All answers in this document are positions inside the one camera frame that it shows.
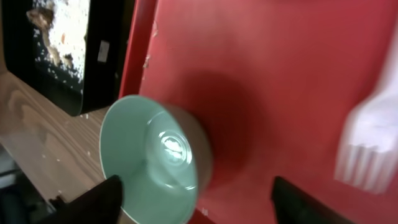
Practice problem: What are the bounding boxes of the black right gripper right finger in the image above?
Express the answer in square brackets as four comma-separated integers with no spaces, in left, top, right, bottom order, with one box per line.
[271,176,353,224]

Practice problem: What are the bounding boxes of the black food waste tray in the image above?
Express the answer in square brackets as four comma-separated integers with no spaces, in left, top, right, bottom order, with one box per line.
[1,0,135,116]

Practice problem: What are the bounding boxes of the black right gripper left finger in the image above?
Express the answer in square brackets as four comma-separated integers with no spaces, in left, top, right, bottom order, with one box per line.
[39,175,123,224]

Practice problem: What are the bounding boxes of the white plastic fork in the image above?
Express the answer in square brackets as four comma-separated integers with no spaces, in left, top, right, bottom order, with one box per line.
[334,27,397,194]

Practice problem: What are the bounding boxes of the green bowl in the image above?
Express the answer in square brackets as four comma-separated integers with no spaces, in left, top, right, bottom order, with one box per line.
[99,95,213,223]

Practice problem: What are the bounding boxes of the red serving tray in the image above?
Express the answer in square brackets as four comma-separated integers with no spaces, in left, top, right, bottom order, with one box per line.
[120,0,397,223]

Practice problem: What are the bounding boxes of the rice and food leftovers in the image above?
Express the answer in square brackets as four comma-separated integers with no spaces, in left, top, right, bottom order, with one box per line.
[26,0,90,94]

